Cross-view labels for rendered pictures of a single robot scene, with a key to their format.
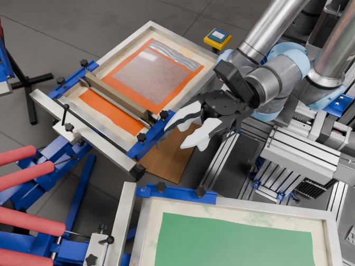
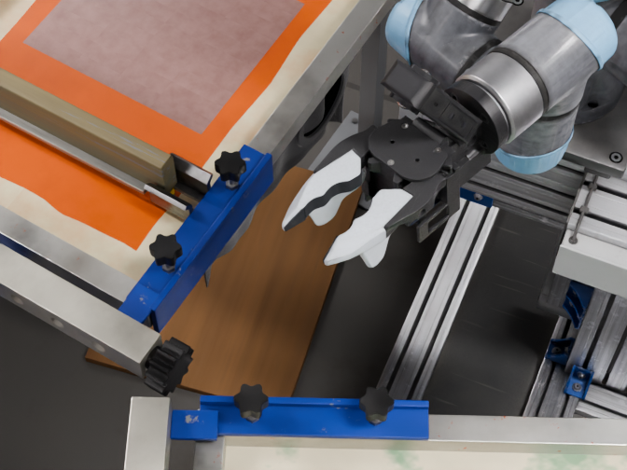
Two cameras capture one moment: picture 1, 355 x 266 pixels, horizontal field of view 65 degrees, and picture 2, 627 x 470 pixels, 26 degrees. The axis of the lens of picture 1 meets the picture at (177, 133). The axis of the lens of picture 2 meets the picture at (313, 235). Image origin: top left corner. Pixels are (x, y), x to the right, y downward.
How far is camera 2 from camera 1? 61 cm
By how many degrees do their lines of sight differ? 3
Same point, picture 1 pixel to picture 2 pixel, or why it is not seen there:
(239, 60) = (448, 21)
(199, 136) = (366, 235)
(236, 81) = (435, 106)
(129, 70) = (83, 16)
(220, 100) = (403, 144)
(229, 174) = (477, 358)
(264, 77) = (503, 80)
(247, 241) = not seen: outside the picture
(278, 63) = (536, 39)
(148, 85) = (157, 63)
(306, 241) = not seen: outside the picture
